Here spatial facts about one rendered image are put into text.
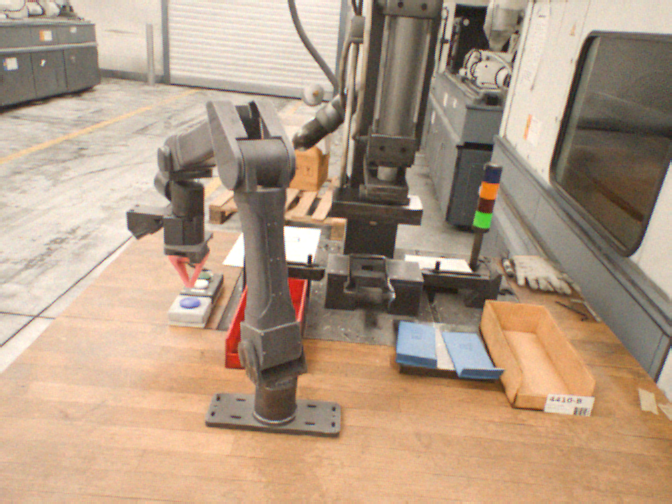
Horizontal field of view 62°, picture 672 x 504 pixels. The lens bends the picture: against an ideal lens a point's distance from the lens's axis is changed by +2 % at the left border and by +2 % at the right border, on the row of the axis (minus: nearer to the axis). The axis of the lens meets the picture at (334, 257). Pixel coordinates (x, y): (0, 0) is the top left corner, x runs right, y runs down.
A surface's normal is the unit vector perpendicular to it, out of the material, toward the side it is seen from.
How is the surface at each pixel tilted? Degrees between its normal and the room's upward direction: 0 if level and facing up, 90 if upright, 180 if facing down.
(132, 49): 90
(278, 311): 76
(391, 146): 90
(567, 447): 0
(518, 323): 90
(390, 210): 90
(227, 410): 0
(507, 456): 0
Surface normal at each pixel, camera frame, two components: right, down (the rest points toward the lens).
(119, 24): -0.09, 0.40
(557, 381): 0.09, -0.91
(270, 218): 0.58, 0.15
